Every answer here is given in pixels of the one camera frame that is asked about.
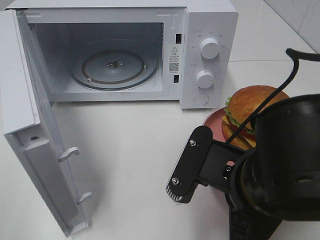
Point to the white microwave knob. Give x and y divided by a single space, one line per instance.
205 79
210 48

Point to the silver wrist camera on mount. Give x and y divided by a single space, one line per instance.
203 161

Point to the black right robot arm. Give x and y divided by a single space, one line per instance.
280 178

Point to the white microwave door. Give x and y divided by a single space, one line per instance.
30 126

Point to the upper white microwave knob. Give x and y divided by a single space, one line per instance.
210 48

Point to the white microwave oven body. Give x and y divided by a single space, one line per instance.
170 29

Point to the pink round plate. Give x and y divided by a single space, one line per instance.
215 125

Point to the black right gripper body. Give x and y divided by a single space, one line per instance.
246 222

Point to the lower white microwave knob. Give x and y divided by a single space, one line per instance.
205 79

